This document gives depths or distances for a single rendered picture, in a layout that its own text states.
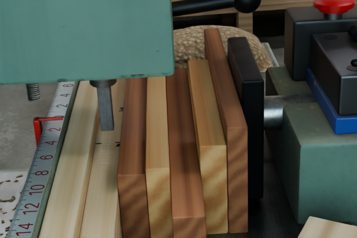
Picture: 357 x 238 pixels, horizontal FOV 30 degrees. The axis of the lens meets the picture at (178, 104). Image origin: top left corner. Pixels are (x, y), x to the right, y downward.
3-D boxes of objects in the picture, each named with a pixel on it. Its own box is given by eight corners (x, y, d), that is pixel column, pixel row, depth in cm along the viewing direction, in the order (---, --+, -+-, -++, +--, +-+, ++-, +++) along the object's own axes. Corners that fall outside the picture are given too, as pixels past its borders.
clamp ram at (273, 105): (349, 194, 46) (357, 74, 43) (242, 201, 46) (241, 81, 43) (319, 136, 55) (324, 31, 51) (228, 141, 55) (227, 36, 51)
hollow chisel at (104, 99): (113, 130, 47) (107, 65, 45) (101, 131, 47) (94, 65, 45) (114, 125, 48) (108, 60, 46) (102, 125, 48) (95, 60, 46)
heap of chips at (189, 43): (275, 71, 69) (276, 37, 68) (141, 79, 69) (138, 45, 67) (262, 43, 77) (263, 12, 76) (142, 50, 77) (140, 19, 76)
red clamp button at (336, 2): (359, 14, 48) (360, 0, 47) (317, 16, 48) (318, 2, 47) (348, 3, 51) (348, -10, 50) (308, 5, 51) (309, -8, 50)
